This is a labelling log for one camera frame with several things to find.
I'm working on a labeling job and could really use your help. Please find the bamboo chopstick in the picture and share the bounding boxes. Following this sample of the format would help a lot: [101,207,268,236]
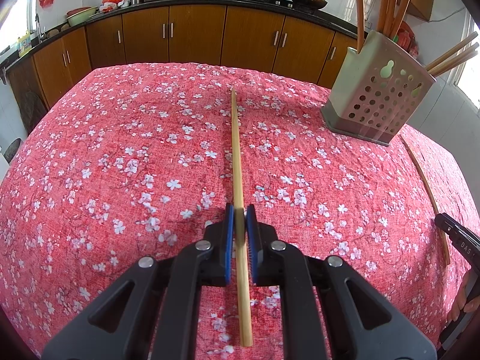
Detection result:
[425,31,478,71]
[389,0,411,40]
[382,0,397,37]
[376,0,389,33]
[355,0,365,54]
[427,42,480,74]
[429,48,479,77]
[400,135,451,266]
[231,88,253,347]

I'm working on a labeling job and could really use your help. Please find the person's right hand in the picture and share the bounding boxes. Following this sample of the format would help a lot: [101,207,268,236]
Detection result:
[448,269,480,323]

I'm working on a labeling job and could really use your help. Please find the red floral tablecloth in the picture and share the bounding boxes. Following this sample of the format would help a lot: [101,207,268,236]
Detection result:
[1,63,479,353]

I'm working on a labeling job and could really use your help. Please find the beige perforated utensil holder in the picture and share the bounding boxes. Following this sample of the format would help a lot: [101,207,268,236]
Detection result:
[321,31,436,146]

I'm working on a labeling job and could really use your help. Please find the red bags and condiment bottles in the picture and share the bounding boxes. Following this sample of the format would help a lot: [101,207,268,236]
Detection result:
[394,21,419,59]

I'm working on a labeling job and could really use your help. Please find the lower wooden cabinets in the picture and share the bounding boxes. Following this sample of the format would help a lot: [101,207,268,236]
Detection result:
[7,4,356,133]

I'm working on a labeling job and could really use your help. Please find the yellow dish soap bottle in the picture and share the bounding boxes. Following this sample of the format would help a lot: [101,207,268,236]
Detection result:
[18,32,32,57]

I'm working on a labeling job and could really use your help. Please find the green basin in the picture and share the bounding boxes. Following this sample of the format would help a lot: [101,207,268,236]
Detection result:
[67,7,97,27]

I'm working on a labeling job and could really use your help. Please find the red white plastic bag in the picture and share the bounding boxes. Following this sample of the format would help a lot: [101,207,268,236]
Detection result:
[99,0,131,13]

